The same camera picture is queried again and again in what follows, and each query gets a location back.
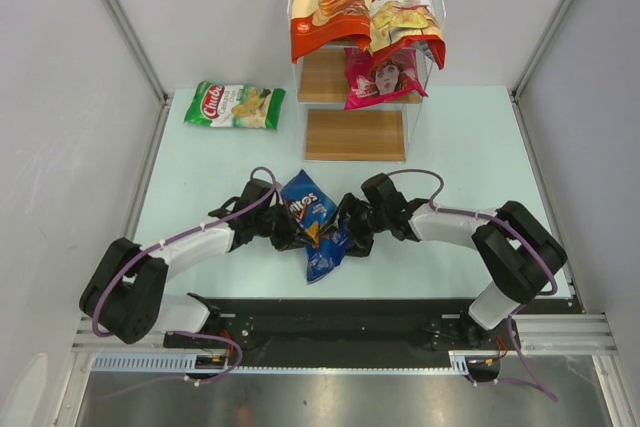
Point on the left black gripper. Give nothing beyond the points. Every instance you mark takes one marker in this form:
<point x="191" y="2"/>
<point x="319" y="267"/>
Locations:
<point x="293" y="236"/>

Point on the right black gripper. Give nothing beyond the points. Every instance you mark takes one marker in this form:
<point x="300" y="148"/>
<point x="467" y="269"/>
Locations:
<point x="362" y="243"/>

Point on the blue Doritos chips bag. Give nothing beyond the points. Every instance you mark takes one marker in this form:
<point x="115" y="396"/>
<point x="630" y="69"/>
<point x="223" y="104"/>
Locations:
<point x="313" y="212"/>

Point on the green Chuba cassava chips bag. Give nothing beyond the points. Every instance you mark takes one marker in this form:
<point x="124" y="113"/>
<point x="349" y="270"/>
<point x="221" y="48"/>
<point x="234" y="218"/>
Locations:
<point x="235" y="106"/>

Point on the pink Real chips bag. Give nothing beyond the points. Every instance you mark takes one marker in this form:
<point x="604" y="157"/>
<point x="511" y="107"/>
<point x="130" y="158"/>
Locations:
<point x="370" y="85"/>

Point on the red Chuba cassava chips bag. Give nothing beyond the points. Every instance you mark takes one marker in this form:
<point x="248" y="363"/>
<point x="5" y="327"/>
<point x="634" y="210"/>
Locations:
<point x="397" y="24"/>

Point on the orange beige cassava chips bag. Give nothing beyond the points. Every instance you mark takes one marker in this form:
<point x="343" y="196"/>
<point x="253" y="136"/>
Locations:
<point x="315" y="23"/>

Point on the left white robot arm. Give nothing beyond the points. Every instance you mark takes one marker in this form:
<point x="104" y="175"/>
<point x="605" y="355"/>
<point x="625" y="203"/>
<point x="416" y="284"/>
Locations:
<point x="126" y="296"/>

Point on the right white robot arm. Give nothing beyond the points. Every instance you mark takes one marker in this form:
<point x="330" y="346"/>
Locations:
<point x="520" y="254"/>

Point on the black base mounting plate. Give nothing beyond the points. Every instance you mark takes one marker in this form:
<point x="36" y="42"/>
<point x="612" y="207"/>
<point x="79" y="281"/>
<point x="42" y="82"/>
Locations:
<point x="349" y="334"/>

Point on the white wire wooden shelf rack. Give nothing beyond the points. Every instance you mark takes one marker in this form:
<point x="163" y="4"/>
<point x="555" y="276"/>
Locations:
<point x="380" y="132"/>

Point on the aluminium frame rail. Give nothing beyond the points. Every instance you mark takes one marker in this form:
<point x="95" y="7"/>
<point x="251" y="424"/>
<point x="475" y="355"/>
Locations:
<point x="532" y="335"/>

